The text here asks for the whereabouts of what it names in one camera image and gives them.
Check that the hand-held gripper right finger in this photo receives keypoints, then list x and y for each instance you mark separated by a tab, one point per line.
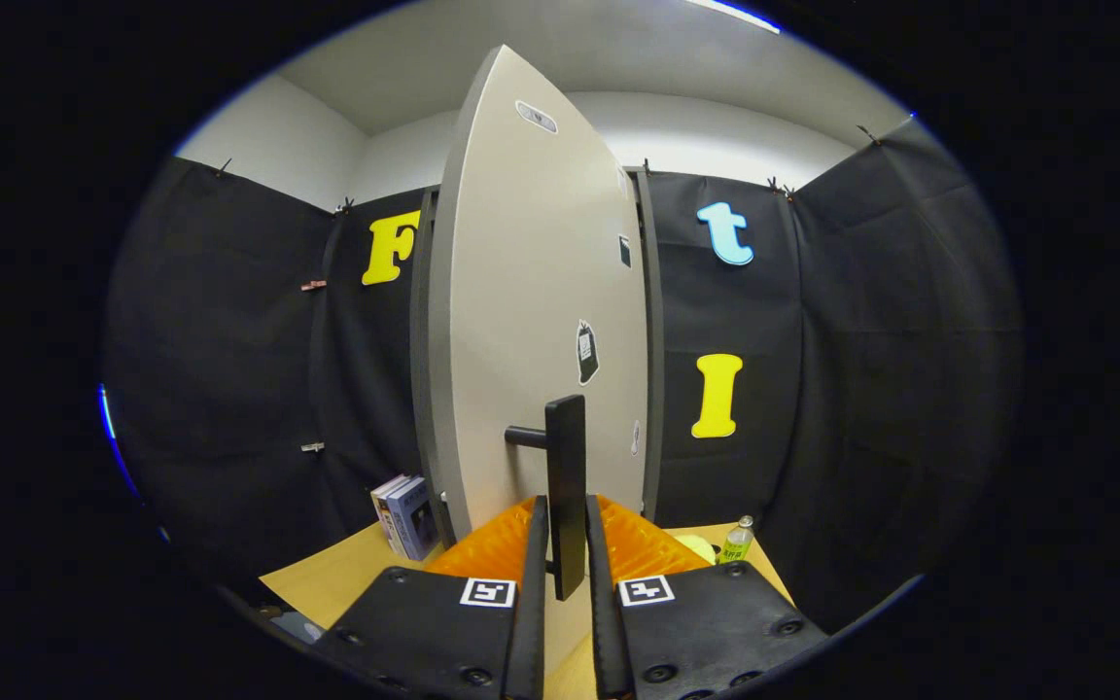
605	622

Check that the yellow ball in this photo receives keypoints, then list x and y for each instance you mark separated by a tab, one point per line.
694	548

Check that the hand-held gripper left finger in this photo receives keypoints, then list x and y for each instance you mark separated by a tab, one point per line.
529	622

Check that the green drink bottle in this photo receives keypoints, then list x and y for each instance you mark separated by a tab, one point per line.
737	542

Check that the blue book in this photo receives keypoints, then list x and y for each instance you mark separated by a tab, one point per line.
416	520

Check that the grey shoe cabinet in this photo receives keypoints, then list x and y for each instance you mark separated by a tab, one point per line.
655	340

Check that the beige shoe cabinet door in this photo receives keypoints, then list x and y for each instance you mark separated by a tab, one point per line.
521	292

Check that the black backdrop cloth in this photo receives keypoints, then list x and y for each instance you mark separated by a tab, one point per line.
871	389

